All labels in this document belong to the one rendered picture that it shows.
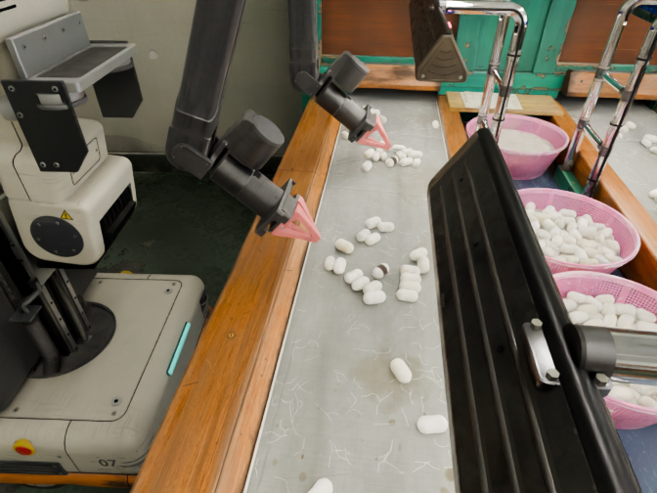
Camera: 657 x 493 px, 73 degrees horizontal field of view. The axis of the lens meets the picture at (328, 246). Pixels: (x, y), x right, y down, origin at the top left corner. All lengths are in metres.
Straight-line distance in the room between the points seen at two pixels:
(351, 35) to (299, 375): 1.16
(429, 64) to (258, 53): 1.75
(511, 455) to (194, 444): 0.43
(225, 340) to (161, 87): 2.09
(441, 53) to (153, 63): 2.02
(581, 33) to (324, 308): 1.22
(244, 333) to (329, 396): 0.16
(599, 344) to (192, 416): 0.49
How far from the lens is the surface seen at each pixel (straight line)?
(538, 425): 0.21
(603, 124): 1.61
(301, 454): 0.59
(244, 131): 0.66
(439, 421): 0.60
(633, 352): 0.22
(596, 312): 0.85
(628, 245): 1.02
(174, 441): 0.60
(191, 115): 0.66
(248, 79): 2.49
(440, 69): 0.76
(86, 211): 0.99
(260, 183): 0.70
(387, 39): 1.56
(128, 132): 2.82
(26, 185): 1.01
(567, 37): 1.64
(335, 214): 0.95
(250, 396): 0.61
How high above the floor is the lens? 1.26
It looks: 38 degrees down
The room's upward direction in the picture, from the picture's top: straight up
